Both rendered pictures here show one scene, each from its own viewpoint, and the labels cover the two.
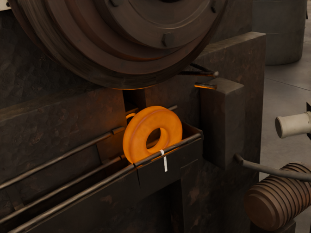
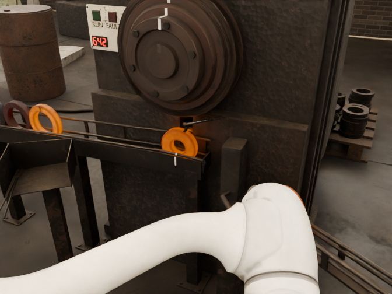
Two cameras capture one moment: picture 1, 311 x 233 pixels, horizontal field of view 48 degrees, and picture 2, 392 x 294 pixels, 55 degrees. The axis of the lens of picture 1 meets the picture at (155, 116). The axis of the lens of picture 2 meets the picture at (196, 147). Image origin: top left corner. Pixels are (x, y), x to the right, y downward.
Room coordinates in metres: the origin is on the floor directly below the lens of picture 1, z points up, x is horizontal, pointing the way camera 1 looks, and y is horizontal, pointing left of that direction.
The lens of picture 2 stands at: (0.06, -1.17, 1.47)
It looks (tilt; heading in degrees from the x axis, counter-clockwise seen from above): 29 degrees down; 58
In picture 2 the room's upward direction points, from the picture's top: straight up
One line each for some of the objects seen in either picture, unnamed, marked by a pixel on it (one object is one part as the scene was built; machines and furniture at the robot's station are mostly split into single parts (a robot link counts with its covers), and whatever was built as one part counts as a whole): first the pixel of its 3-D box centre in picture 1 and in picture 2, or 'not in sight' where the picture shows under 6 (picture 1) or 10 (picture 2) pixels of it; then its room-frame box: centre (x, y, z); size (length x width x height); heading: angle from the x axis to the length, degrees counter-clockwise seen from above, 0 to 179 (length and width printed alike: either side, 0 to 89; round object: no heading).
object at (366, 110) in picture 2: not in sight; (303, 104); (2.47, 0.92, 0.22); 1.20 x 0.81 x 0.44; 121
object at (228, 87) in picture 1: (221, 123); (234, 168); (0.86, -0.18, 0.68); 0.11 x 0.08 x 0.24; 33
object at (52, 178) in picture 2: not in sight; (52, 221); (0.21, 0.29, 0.36); 0.26 x 0.20 x 0.72; 158
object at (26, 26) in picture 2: not in sight; (30, 52); (0.68, 3.10, 0.45); 0.59 x 0.59 x 0.89
